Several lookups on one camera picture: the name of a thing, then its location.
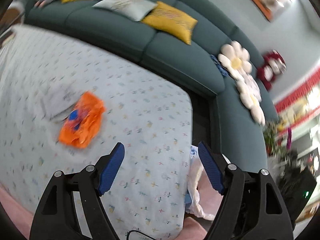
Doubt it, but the potted green plant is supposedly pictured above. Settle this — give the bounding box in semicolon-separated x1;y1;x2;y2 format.
262;122;288;155

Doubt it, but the white daisy cushion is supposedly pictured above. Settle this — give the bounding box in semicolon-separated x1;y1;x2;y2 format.
217;41;252;80
236;79;266;126

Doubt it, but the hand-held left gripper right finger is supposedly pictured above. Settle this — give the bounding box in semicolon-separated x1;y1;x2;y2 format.
197;141;294;240

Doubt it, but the white plastic bag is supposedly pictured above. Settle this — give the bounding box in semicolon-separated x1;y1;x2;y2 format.
186;152;227;222

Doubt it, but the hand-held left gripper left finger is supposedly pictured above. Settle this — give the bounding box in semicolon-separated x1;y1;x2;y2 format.
29;142;125;240

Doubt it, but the pale blue floral tablecloth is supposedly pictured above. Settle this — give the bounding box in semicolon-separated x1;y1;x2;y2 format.
0;25;194;240

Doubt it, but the black bulky bag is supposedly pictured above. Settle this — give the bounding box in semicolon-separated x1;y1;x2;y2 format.
277;165;318;227

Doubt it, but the purple orchid plant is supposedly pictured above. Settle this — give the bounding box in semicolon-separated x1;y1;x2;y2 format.
285;126;294;150

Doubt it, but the orange plastic wrapper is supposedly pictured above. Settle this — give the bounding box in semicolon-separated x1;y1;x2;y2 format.
58;92;107;150

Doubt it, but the black cable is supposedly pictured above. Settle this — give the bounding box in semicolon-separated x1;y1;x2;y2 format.
126;230;160;240

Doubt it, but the pale blue embroidered cushion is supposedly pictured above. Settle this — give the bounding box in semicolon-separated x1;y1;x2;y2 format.
92;0;158;22

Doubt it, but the red and white plush bear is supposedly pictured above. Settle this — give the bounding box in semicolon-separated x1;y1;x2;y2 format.
256;50;287;92

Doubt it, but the pale pink fabric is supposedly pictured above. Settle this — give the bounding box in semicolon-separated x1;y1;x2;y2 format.
0;172;224;240

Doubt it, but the teal corner sofa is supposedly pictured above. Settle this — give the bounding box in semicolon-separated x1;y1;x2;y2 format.
24;0;279;165

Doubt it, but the red bordered wall mural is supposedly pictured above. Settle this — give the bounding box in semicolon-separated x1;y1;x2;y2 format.
274;66;320;128

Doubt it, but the blue patterned cloth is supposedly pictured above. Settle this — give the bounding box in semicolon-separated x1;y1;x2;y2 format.
209;54;229;78

